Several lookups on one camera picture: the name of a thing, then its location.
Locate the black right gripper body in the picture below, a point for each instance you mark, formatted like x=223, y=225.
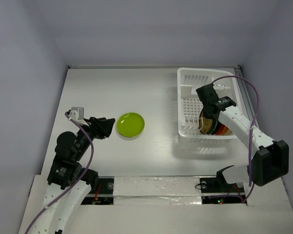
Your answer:
x=210, y=113

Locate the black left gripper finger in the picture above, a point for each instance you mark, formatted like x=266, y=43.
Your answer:
x=106, y=130
x=106, y=123

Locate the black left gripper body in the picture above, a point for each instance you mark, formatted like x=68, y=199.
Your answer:
x=88, y=124

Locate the lime green plate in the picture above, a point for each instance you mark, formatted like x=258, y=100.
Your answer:
x=130, y=125

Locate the blue white patterned plate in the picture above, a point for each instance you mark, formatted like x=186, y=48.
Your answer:
x=217, y=128

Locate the yellow brown patterned plate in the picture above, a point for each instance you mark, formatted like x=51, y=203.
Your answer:
x=206, y=125

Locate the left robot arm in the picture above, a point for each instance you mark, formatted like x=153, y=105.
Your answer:
x=70, y=178

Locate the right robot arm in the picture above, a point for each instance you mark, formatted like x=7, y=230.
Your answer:
x=268, y=159

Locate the white plastic dish rack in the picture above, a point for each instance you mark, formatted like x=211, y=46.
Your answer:
x=189, y=105

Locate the red plate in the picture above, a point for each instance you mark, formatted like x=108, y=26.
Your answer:
x=222, y=129

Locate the orange plate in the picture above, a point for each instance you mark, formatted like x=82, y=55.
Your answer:
x=224, y=133

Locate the beige plate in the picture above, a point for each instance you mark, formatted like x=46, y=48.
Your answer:
x=229, y=132

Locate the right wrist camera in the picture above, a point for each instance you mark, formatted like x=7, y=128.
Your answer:
x=218, y=86

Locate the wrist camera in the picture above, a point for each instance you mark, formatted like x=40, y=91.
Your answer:
x=218, y=86
x=76, y=113

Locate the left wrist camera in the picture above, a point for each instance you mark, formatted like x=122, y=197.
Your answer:
x=76, y=113

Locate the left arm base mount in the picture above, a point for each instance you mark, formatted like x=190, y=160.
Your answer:
x=103, y=195

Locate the foil covered front rail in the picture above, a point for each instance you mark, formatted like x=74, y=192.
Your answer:
x=156, y=190

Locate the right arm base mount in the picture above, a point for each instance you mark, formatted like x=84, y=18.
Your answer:
x=215, y=190

